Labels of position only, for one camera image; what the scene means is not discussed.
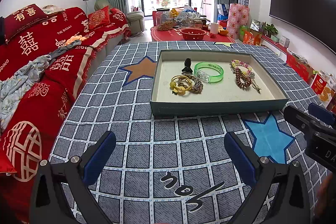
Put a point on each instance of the light blue floral blanket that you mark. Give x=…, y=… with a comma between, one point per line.
x=14, y=88

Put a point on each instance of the grey checkered table cloth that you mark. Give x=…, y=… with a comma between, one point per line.
x=173, y=169

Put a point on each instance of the pink floral gift box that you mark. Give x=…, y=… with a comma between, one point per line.
x=238, y=16

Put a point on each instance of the red covered sofa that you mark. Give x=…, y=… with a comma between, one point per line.
x=31, y=132

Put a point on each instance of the green translucent bangle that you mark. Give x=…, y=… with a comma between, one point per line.
x=210, y=73

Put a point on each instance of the teal jewelry tray box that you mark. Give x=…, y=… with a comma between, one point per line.
x=224, y=97

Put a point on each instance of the red colander bowl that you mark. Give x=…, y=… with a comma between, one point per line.
x=193, y=34

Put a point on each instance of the black wall television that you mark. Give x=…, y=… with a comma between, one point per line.
x=315, y=17

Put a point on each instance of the red embroidered cushion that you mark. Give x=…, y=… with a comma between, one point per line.
x=99, y=18

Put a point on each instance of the dark red text pillow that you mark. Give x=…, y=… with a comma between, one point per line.
x=22, y=19

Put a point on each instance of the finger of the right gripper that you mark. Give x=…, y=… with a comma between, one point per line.
x=306, y=123
x=322, y=114

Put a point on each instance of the white mug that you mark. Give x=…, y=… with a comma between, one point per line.
x=214, y=28

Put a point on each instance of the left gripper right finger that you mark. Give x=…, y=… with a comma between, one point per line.
x=291, y=201

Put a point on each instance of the potted green plant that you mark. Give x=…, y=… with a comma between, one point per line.
x=269, y=30

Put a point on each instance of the beige hair tie bow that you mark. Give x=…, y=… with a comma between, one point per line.
x=255, y=86

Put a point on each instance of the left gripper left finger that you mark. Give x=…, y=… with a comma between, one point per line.
x=48, y=201

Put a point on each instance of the black hair claw clip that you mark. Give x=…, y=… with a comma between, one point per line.
x=187, y=67

